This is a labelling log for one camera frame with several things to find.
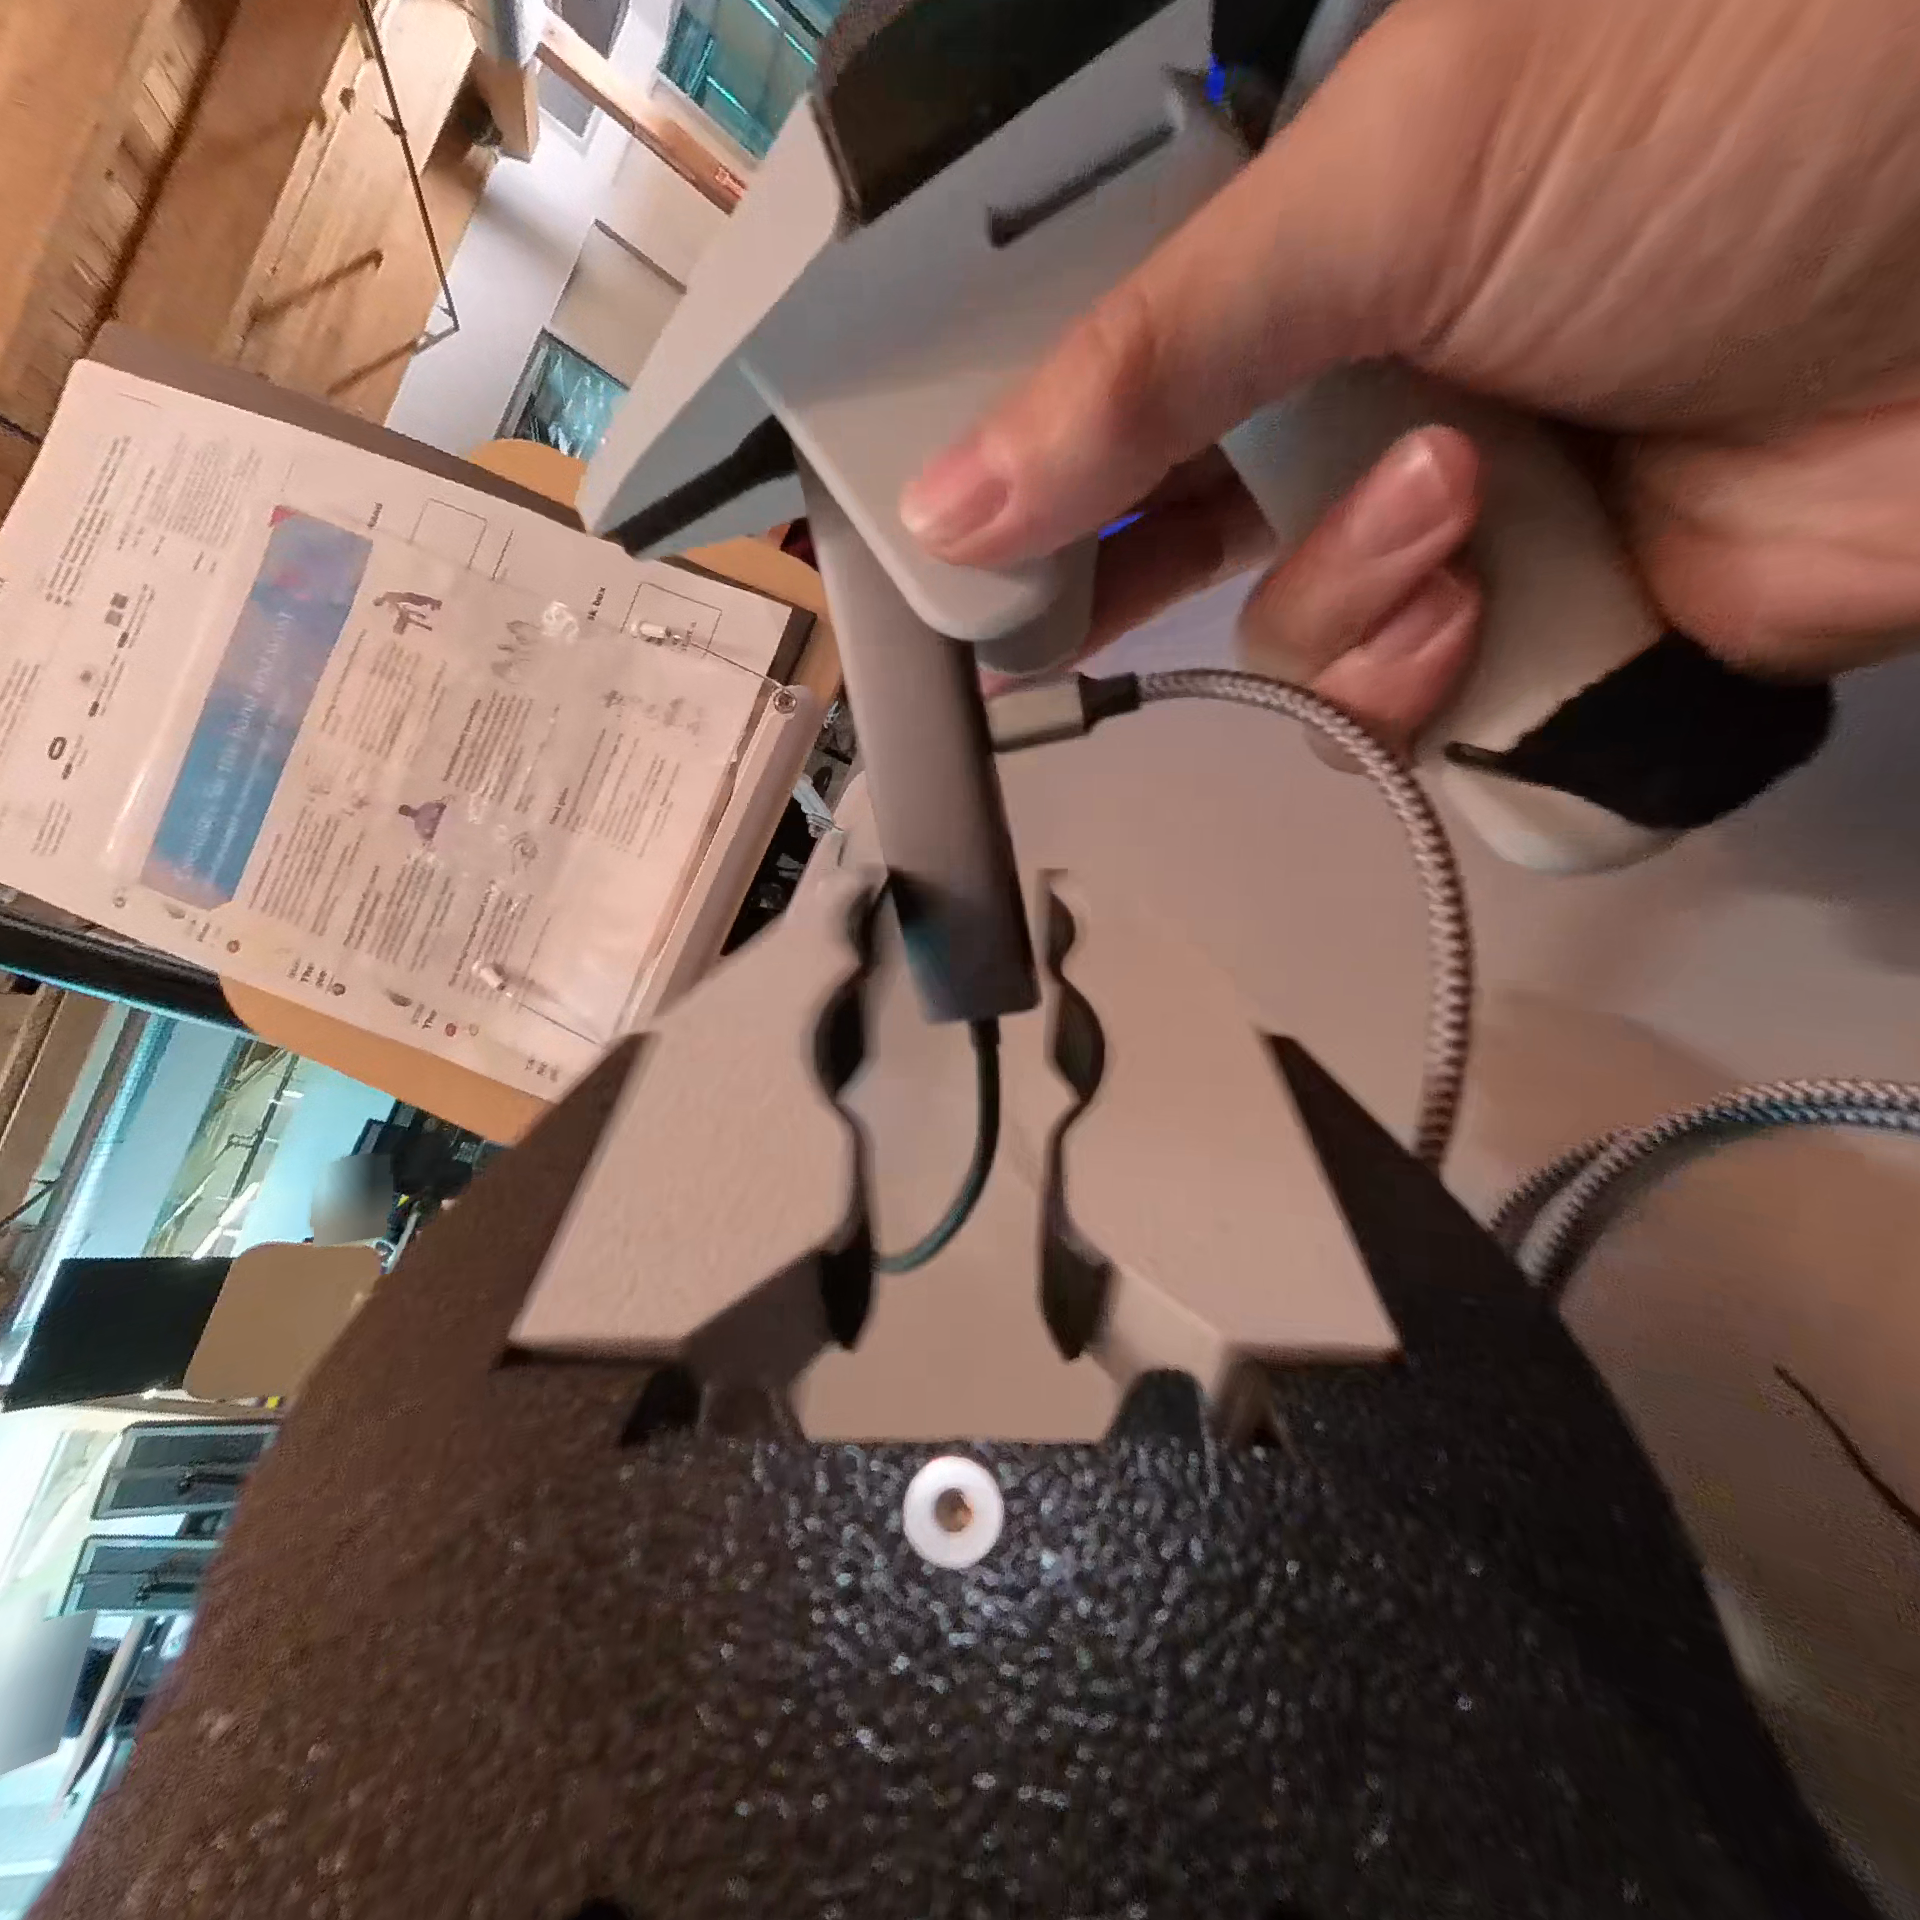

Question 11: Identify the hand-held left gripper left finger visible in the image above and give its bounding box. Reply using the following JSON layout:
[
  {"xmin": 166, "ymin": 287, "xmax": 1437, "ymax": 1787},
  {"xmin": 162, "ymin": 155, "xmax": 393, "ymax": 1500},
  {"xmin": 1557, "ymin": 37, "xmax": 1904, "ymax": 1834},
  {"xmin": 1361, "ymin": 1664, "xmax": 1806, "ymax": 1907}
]
[{"xmin": 506, "ymin": 867, "xmax": 889, "ymax": 1360}]

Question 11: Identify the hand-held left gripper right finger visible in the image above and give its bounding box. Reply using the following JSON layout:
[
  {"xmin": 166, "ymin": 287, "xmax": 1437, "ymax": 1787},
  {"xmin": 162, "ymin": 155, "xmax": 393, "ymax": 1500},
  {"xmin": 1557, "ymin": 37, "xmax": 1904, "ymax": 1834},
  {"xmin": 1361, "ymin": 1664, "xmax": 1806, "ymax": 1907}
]
[{"xmin": 1034, "ymin": 867, "xmax": 1407, "ymax": 1427}]

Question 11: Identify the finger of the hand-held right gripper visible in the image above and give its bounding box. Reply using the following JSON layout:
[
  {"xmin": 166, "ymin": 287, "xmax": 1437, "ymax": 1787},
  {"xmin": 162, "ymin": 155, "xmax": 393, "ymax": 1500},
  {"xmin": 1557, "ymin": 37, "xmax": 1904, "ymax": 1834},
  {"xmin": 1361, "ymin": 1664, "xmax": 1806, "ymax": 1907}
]
[
  {"xmin": 589, "ymin": 95, "xmax": 846, "ymax": 562},
  {"xmin": 742, "ymin": 225, "xmax": 1116, "ymax": 676}
]

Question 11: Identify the black hub cable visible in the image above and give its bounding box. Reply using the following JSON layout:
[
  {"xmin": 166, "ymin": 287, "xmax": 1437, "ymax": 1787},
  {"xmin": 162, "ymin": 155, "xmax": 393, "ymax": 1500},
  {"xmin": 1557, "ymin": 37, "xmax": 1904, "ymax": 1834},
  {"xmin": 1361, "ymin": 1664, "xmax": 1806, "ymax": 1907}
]
[{"xmin": 865, "ymin": 1013, "xmax": 1009, "ymax": 1281}]

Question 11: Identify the braided USB cable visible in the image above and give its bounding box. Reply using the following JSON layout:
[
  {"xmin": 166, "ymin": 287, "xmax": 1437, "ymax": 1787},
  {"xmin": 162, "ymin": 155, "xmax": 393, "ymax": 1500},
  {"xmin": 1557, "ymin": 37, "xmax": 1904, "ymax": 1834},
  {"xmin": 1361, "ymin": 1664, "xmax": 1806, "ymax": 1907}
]
[{"xmin": 983, "ymin": 668, "xmax": 1920, "ymax": 1297}]

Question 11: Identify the grey USB hub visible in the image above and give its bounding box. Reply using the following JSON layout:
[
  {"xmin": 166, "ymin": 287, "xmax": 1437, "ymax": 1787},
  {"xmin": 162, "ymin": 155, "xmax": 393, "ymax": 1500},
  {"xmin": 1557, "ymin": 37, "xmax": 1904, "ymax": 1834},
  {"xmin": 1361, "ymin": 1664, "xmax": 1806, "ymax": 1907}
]
[{"xmin": 806, "ymin": 480, "xmax": 1047, "ymax": 1027}]

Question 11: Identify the grey desk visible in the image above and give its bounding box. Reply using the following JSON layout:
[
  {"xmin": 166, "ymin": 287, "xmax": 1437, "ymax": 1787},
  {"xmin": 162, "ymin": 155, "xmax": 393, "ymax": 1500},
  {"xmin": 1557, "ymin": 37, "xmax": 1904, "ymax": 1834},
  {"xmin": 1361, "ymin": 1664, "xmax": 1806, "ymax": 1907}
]
[{"xmin": 794, "ymin": 600, "xmax": 1920, "ymax": 1920}]

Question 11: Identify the person's right hand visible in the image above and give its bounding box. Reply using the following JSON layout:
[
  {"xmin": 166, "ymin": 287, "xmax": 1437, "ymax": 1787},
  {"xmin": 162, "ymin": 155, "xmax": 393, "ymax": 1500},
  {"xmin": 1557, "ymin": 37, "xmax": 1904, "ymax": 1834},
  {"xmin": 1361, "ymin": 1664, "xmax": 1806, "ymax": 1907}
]
[{"xmin": 900, "ymin": 0, "xmax": 1920, "ymax": 753}]

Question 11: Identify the small cardboard panel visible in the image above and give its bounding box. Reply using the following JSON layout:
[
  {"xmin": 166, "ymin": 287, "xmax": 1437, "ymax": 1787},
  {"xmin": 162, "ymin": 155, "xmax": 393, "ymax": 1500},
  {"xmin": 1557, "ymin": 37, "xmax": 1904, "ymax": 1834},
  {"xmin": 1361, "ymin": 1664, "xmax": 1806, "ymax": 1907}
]
[{"xmin": 186, "ymin": 1242, "xmax": 385, "ymax": 1405}]

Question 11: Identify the printed exercise sheet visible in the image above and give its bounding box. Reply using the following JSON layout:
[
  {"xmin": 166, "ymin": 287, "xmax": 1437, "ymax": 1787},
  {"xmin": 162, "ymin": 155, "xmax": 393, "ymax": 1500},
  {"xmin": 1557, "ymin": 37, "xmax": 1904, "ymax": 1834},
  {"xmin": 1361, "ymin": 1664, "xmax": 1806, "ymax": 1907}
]
[{"xmin": 0, "ymin": 359, "xmax": 798, "ymax": 1097}]

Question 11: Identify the large black monitor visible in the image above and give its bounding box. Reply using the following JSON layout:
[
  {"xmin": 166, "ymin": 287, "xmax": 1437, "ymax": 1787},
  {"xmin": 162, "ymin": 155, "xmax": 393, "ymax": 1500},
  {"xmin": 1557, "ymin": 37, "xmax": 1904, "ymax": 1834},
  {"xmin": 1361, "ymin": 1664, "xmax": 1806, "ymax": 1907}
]
[{"xmin": 0, "ymin": 1258, "xmax": 234, "ymax": 1416}]

